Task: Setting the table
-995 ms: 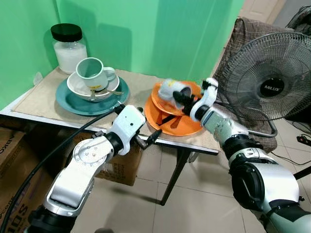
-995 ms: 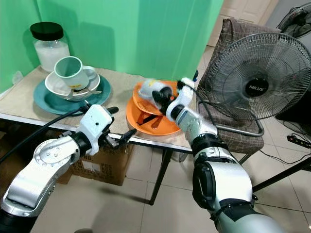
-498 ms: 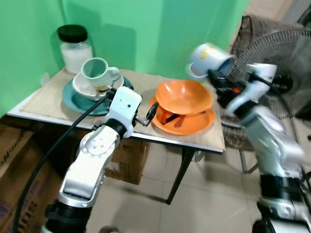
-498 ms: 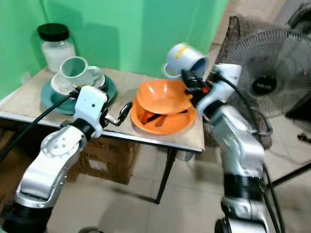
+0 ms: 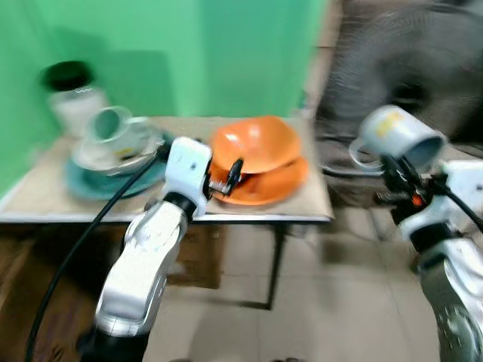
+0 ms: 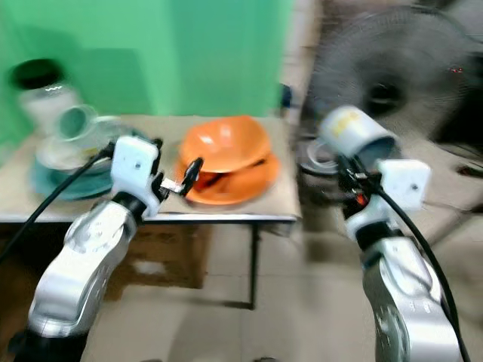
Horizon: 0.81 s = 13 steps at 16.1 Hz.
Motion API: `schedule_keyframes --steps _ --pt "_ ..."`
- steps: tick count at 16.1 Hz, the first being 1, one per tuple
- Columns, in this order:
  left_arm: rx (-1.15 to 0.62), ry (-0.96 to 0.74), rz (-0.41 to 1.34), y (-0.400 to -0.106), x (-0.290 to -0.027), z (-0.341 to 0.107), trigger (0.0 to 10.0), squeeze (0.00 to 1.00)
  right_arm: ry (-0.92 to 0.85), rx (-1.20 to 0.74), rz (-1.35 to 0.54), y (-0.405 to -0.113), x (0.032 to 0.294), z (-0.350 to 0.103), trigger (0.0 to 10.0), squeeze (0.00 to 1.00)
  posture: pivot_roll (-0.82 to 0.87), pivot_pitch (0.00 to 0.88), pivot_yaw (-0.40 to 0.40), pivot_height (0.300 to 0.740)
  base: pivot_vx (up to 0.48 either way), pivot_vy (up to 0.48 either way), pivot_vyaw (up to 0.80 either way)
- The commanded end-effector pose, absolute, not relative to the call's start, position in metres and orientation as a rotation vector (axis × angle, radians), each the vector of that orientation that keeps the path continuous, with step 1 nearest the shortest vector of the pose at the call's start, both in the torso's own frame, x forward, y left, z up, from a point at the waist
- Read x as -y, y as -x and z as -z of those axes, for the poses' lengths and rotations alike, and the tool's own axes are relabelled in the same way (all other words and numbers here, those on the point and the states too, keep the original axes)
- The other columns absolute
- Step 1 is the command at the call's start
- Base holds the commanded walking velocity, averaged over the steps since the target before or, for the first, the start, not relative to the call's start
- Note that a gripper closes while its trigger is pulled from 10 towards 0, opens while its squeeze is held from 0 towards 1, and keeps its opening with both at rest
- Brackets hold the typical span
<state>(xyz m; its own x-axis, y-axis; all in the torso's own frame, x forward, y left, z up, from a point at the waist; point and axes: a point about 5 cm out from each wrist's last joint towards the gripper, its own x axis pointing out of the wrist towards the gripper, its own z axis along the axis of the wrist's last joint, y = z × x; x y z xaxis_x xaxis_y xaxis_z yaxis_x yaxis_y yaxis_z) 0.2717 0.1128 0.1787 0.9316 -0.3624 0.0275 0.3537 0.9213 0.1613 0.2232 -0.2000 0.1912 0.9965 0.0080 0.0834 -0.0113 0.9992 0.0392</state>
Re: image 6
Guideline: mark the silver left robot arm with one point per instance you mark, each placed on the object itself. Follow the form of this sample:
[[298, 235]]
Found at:
[[79, 260]]

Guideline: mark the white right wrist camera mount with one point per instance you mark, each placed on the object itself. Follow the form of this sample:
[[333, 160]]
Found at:
[[404, 185]]

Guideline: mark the grey mug with yellow print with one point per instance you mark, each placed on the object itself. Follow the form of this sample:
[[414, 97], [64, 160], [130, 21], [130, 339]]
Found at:
[[355, 134]]

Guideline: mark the glass jar with black lid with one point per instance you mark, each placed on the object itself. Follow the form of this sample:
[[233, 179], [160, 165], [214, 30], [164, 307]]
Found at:
[[45, 98]]

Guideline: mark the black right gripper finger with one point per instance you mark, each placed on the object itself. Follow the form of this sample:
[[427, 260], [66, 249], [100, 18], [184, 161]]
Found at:
[[349, 167]]

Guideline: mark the teal plate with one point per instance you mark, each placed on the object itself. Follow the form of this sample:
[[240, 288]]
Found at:
[[53, 183]]

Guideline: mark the teal cup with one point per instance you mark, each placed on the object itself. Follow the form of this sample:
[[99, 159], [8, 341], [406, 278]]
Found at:
[[77, 122]]

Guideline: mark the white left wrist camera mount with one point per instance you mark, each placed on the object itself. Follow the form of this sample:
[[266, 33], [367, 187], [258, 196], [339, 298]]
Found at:
[[133, 164]]

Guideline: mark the black floor fan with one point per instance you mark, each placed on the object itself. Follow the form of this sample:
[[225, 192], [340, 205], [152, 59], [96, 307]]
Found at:
[[392, 56]]

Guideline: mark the orange plate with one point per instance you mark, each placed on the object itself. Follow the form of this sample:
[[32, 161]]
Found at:
[[241, 185]]

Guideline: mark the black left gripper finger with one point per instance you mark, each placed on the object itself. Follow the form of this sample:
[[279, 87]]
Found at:
[[191, 173]]

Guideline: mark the pale grey bowl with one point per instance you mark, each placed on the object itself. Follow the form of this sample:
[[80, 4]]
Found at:
[[72, 154]]

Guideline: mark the beige table with black legs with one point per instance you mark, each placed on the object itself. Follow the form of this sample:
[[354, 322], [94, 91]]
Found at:
[[283, 204]]

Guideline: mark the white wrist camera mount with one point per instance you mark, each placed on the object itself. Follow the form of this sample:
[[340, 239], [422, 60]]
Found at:
[[404, 185], [133, 164]]

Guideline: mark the brown cardboard box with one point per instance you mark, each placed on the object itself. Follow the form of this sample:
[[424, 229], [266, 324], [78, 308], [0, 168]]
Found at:
[[166, 260]]

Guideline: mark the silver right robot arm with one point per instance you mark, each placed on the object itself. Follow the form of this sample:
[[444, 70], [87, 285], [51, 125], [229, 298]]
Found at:
[[404, 294]]

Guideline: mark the orange bowl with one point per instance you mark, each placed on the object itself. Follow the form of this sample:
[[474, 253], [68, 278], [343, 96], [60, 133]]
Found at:
[[226, 142]]

